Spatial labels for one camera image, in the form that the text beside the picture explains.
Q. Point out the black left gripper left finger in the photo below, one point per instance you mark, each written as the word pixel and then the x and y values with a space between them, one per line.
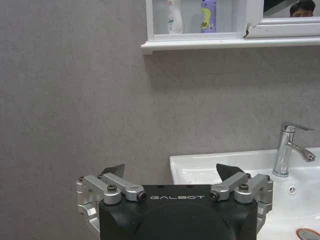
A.
pixel 110 183

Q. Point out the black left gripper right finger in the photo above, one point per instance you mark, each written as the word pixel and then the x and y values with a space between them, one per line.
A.
pixel 240 183

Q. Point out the white ceramic washbasin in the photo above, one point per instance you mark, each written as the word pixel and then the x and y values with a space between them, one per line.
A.
pixel 287 195

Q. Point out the cabinet mirror door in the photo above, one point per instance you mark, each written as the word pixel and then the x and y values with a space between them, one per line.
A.
pixel 290 17

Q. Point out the chrome basin faucet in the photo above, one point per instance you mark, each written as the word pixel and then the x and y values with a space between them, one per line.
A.
pixel 285 150

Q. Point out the chrome basin drain stopper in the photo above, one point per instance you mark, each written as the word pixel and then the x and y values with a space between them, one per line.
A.
pixel 307 234

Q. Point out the purple bottle with yellow label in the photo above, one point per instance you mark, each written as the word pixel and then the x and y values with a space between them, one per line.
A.
pixel 208 16

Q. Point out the white bottle with blue print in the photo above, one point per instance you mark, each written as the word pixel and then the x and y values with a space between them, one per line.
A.
pixel 174 16

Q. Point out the person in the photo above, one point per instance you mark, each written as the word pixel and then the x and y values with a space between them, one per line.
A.
pixel 302 8

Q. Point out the white wall cabinet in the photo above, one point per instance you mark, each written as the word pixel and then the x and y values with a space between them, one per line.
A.
pixel 225 40

